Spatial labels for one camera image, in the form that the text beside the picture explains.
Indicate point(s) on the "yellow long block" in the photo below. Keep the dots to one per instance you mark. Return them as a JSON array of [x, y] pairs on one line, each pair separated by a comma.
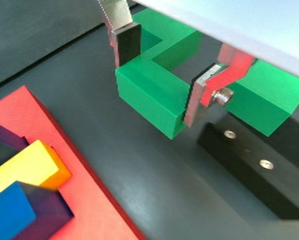
[[36, 166]]

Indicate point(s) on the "red base board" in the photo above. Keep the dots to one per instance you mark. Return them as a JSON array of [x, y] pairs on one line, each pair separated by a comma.
[[99, 217]]

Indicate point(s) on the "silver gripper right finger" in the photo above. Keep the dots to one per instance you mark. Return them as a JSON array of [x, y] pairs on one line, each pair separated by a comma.
[[209, 85]]

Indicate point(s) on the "purple block left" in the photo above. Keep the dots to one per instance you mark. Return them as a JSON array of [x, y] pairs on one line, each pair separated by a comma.
[[12, 140]]

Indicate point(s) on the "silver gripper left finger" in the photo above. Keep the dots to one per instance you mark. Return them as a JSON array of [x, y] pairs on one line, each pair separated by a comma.
[[123, 29]]

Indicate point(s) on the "green zigzag block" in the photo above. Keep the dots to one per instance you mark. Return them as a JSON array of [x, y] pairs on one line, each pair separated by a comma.
[[266, 94]]

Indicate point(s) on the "black angle fixture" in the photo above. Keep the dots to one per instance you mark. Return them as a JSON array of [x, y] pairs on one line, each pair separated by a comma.
[[262, 161]]

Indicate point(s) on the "blue block left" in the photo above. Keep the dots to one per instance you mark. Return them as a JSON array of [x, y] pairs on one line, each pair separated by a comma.
[[33, 212]]

